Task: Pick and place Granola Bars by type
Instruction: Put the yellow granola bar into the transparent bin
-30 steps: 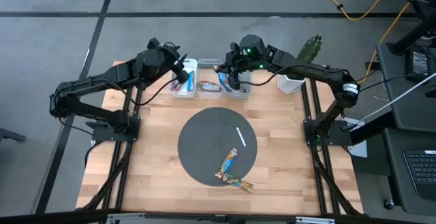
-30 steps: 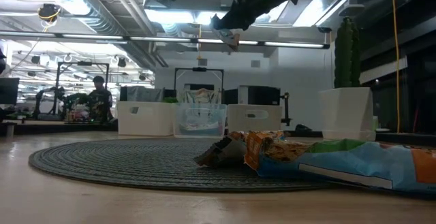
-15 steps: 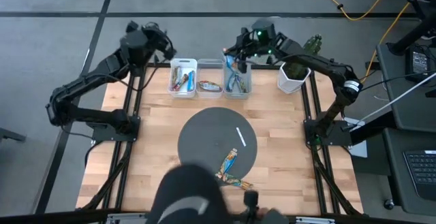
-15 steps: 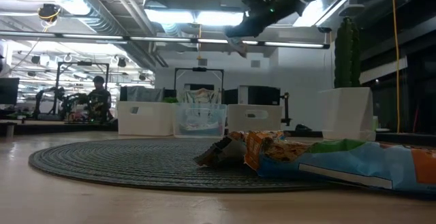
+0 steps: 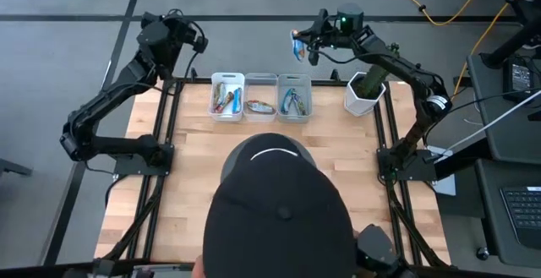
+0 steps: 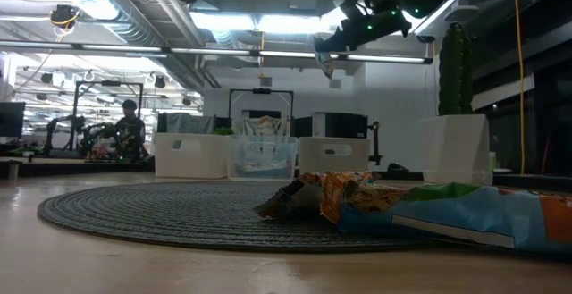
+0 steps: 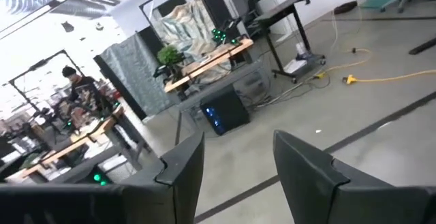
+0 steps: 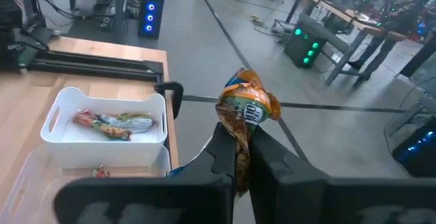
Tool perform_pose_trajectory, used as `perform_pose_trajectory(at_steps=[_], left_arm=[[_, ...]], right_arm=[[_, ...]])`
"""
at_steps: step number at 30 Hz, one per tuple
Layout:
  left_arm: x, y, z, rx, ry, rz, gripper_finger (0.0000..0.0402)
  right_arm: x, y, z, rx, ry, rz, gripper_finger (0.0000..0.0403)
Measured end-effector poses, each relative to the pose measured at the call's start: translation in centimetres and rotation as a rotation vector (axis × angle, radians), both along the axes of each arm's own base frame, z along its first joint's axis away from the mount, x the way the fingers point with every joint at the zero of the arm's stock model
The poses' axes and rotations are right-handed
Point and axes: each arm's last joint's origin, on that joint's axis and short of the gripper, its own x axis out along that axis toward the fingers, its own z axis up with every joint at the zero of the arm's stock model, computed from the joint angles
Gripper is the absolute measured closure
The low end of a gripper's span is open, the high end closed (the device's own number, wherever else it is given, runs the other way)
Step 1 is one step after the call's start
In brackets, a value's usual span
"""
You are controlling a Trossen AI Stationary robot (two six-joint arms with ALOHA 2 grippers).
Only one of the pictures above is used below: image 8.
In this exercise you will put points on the person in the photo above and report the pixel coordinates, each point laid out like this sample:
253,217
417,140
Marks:
391,30

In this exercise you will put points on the wooden table with grey legs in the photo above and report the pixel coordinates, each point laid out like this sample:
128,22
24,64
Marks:
340,16

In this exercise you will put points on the clear plastic bin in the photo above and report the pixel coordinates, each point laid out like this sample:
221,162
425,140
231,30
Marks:
34,190

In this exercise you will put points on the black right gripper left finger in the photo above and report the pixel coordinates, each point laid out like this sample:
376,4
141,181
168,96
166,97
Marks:
153,200

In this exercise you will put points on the blue red granola bar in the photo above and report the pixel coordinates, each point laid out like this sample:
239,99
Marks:
100,172

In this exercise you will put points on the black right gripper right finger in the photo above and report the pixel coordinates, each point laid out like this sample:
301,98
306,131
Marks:
323,203

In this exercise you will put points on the black computer with green lights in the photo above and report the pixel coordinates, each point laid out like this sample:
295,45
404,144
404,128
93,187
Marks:
303,43

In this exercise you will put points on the black frame bracket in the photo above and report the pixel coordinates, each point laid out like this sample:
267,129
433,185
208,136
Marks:
173,91

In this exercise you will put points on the green brown granola bar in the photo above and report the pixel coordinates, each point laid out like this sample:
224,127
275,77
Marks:
245,105

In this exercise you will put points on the white plastic bin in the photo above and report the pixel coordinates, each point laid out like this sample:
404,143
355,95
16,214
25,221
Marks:
102,154

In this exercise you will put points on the black computer with blue lights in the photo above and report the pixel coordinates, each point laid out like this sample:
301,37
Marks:
150,16
415,149

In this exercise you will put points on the black aluminium table frame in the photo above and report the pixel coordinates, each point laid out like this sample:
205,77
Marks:
95,65

